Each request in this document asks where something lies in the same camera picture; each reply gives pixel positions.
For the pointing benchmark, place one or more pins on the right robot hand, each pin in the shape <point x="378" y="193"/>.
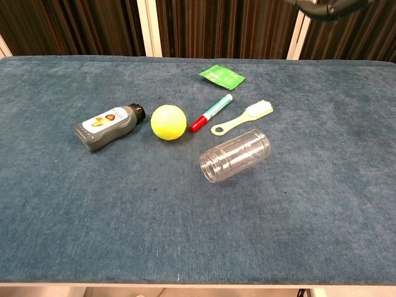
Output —
<point x="325" y="11"/>

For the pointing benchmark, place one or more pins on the dark pleated curtain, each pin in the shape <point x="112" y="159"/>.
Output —
<point x="352" y="40"/>
<point x="226" y="29"/>
<point x="71" y="28"/>

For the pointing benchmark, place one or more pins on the green foil sachet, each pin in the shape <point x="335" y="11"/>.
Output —
<point x="221" y="76"/>

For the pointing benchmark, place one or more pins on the light green cleaning brush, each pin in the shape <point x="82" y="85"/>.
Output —
<point x="244" y="119"/>

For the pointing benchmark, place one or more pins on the white marker with red cap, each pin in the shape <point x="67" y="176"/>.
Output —
<point x="211" y="113"/>

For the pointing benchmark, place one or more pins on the clear plastic jar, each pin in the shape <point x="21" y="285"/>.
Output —
<point x="235" y="156"/>

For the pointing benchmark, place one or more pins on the yellow ball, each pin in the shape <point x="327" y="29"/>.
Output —
<point x="168" y="122"/>

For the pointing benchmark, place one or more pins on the grey bottle with black cap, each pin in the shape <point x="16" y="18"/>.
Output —
<point x="106" y="126"/>

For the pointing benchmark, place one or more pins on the blue felt table mat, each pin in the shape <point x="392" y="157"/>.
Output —
<point x="123" y="201"/>

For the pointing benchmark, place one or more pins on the white frame post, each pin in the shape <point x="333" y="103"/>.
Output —
<point x="150" y="28"/>
<point x="4" y="48"/>
<point x="301" y="37"/>

